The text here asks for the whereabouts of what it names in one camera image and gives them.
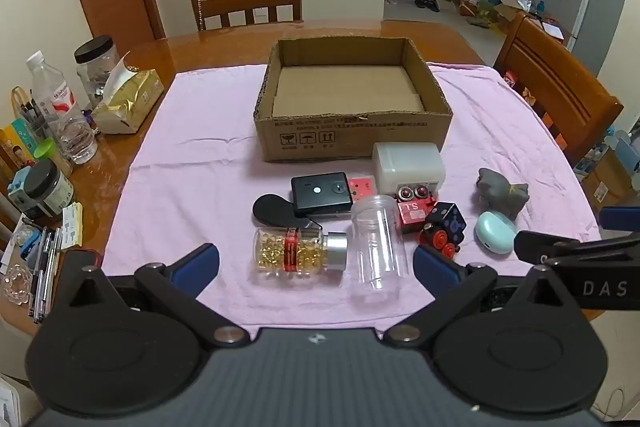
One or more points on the dark jar black lid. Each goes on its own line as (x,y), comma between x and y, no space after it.
(47,187)

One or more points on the gold capsule bottle silver cap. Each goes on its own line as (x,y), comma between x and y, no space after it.
(285,254)

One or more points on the clear jar black lid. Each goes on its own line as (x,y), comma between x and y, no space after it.
(97,57)

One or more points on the pair of dark shoes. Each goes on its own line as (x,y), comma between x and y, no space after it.
(427,2)

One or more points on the pink table cloth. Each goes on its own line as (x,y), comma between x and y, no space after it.
(190,147)

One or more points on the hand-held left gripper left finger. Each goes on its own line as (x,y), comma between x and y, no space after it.
(197,264)

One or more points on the bundle of pens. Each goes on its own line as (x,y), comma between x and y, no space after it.
(45,267)

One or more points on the brown cardboard carton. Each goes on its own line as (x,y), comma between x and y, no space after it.
(602,177)

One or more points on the pen holder bag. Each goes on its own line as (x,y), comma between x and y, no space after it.
(27,114)

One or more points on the clear plastic jar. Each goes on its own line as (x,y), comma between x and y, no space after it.
(377,247)

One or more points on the black rectangular device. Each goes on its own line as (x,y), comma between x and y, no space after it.
(320,194)

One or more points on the black oval case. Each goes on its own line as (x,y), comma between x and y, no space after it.
(272,209)

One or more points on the gold tissue pack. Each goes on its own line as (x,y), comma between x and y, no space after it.
(127,102)

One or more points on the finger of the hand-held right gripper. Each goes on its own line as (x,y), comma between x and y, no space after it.
(620,218)
(550,246)

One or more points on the white translucent plastic box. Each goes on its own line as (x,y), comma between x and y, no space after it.
(407,164)

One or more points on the grey elephant figurine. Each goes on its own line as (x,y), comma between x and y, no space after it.
(497,194)

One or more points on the teal earbud case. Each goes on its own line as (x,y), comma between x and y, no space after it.
(494,232)

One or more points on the white paper card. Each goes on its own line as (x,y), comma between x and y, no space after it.
(73,224)

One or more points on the red card case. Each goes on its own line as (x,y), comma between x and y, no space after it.
(361,188)

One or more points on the black toy train red wheels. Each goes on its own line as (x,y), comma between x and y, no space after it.
(447,219)

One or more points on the glass ashtray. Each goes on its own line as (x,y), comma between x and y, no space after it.
(17,286)

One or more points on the green bottle cap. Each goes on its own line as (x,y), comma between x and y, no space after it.
(44,148)

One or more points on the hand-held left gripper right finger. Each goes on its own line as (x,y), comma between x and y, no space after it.
(435,267)

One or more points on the clear water bottle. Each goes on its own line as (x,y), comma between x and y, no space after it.
(60,107)

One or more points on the cardboard box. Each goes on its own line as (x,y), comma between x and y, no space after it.
(350,132)

